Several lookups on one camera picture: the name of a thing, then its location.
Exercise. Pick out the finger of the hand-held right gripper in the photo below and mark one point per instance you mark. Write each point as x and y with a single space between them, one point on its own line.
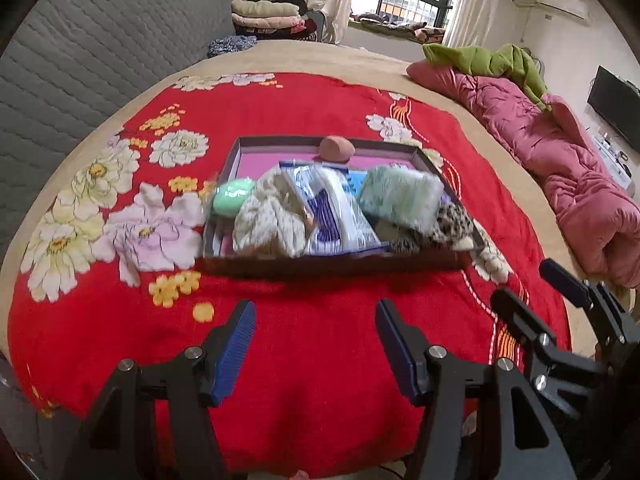
515 310
562 280

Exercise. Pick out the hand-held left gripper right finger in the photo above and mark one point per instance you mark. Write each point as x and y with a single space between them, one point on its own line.
395 350

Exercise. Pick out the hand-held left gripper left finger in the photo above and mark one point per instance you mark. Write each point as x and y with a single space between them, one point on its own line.
232 350

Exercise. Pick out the leopard print cloth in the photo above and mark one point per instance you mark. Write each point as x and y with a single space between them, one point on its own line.
450 222

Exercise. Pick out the shallow brown cardboard box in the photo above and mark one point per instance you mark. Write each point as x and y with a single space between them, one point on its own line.
325 265

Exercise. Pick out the green makeup sponge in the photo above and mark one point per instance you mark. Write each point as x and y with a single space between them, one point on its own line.
231 197

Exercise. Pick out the clear blue and white packet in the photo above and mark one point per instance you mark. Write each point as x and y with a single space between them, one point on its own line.
330 210

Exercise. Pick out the light green tissue pack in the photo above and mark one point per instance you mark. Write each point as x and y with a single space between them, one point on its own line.
400 195

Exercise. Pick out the pink makeup sponge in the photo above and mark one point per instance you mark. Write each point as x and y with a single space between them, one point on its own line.
336 150

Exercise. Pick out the red floral blanket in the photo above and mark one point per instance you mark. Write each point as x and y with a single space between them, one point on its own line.
325 335

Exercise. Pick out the white television cabinet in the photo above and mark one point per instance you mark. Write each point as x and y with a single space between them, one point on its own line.
612 160

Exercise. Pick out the pink quilt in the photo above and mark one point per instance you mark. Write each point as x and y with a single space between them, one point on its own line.
550 135

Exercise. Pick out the black television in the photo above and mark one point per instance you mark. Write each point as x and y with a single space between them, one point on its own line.
615 105

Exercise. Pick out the pink and blue book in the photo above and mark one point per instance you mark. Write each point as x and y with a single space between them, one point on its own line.
275 160

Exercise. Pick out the green blanket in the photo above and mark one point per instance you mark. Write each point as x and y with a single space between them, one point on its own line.
480 60

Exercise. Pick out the white air conditioner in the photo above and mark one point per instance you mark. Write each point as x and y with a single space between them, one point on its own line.
560 3

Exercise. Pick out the cream curtain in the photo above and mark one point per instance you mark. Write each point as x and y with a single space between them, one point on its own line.
332 0
472 5

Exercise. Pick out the beige bed sheet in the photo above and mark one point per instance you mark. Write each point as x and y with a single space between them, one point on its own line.
325 57

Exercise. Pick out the dark patterned windowsill blanket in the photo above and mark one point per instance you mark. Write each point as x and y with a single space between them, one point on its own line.
395 27

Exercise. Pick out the blue patterned cloth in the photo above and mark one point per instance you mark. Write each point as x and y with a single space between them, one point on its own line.
232 46

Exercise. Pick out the grey quilted headboard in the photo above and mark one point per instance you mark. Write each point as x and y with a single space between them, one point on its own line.
100 60

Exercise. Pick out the pink folded blanket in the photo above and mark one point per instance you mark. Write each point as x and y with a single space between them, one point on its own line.
270 22

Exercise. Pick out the beige folded blanket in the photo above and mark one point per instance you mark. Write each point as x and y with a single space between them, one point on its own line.
265 8

